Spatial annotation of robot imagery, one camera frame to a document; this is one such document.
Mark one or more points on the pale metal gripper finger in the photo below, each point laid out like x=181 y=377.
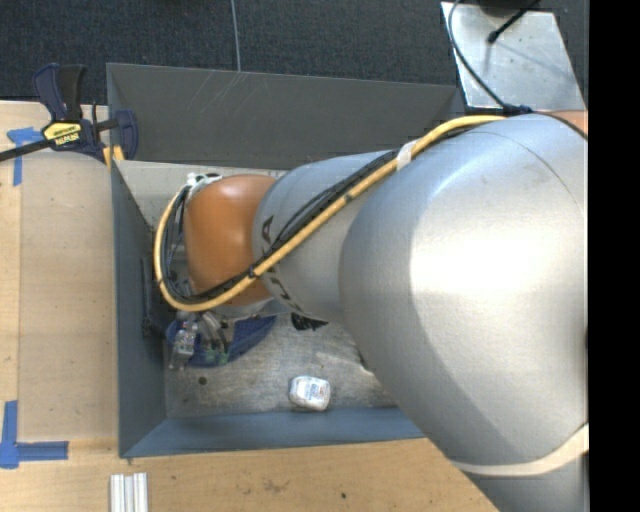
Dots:
x=183 y=345

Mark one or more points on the small black object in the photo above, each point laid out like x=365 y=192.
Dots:
x=306 y=323

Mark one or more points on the pale wood board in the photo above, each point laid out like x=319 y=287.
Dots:
x=65 y=300

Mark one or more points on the white packet with print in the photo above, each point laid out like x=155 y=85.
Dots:
x=310 y=393

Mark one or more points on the grey metal bin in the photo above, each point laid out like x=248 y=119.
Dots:
x=260 y=115

